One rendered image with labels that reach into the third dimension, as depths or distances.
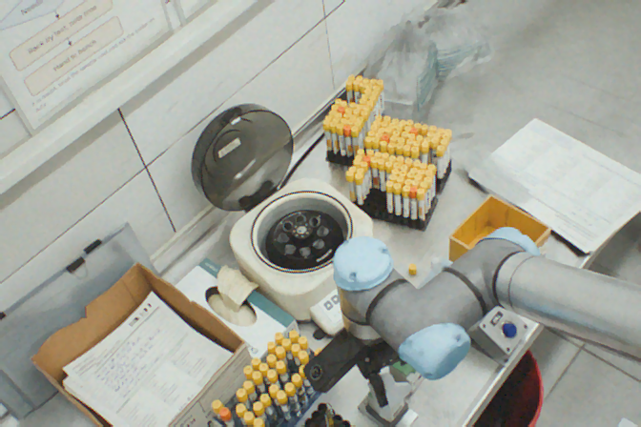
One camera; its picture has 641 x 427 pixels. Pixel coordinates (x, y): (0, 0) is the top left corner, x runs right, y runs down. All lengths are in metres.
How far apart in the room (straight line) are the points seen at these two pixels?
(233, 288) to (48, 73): 0.50
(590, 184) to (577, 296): 0.81
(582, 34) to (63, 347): 1.38
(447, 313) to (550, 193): 0.74
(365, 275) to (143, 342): 0.62
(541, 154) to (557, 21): 0.47
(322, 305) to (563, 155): 0.63
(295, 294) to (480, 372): 0.35
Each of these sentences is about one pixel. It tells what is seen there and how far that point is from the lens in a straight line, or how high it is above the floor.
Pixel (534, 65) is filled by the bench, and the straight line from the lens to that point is 1.90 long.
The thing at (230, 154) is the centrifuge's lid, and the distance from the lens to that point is 1.48.
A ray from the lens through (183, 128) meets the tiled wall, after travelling 1.43.
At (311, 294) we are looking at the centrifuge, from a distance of 1.35.
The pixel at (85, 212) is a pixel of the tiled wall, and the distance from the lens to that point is 1.36.
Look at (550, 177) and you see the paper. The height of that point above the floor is 0.89.
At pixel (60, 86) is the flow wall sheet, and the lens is 1.22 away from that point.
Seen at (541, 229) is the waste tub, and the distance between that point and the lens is 1.45.
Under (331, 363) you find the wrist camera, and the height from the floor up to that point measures 1.14.
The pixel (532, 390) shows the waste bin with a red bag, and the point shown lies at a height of 0.39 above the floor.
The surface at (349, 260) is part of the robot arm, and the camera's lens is 0.92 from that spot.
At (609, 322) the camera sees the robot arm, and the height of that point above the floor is 1.43.
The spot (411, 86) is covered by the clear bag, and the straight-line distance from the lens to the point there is 1.70.
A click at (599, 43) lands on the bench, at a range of 1.97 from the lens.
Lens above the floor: 2.10
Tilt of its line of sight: 51 degrees down
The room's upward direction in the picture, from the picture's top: 11 degrees counter-clockwise
